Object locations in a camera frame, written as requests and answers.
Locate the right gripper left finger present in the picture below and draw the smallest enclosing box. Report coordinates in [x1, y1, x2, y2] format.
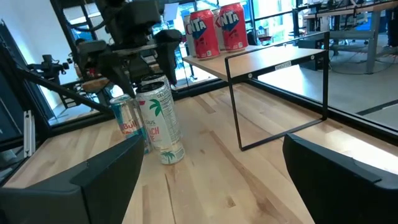
[0, 133, 146, 224]

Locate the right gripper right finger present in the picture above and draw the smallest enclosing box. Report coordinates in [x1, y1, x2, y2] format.
[282, 133, 398, 224]

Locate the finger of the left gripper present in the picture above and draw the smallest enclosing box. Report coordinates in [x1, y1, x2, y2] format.
[76, 40, 137, 99]
[154, 29, 183, 87]

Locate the red Fanta can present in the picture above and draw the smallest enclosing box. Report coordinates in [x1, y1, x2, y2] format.
[189, 8, 221, 60]
[218, 2, 249, 53]

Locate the tall white Celsius can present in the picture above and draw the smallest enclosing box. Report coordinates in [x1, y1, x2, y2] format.
[136, 81, 186, 166]
[140, 73, 175, 106]

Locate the blue silver Red Bull can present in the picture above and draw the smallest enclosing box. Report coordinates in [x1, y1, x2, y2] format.
[109, 94, 153, 156]

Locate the black articulated stand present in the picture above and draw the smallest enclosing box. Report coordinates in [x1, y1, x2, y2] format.
[27, 54, 70, 86]

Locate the grey desk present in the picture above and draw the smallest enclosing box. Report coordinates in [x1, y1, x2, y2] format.
[303, 0, 398, 74]

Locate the white aluminium rail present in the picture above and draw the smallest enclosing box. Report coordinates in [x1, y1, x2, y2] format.
[23, 110, 37, 158]

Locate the black aluminium frame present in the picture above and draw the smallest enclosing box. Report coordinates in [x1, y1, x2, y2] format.
[0, 0, 398, 150]

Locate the wooden shelf black metal frame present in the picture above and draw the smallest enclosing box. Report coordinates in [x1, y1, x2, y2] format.
[182, 30, 331, 152]

